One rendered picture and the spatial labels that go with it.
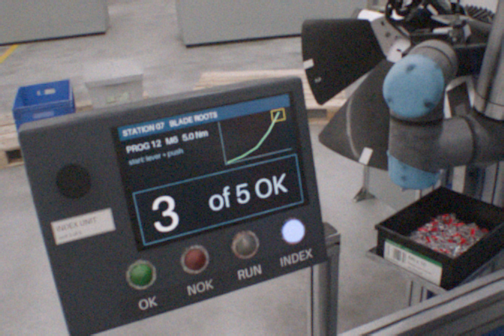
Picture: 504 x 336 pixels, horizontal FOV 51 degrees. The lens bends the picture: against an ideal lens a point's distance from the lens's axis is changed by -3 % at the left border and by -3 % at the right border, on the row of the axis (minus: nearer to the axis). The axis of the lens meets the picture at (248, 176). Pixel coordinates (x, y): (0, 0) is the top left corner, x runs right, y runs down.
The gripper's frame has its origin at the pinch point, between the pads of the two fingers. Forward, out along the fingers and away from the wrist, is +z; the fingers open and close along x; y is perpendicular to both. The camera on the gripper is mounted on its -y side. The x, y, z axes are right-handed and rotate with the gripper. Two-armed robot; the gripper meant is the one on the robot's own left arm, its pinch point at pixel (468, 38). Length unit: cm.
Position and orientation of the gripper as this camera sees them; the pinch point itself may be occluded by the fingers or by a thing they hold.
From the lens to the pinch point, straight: 106.9
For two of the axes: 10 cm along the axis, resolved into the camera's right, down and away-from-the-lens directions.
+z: 4.9, -4.0, 7.7
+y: -8.6, -0.7, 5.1
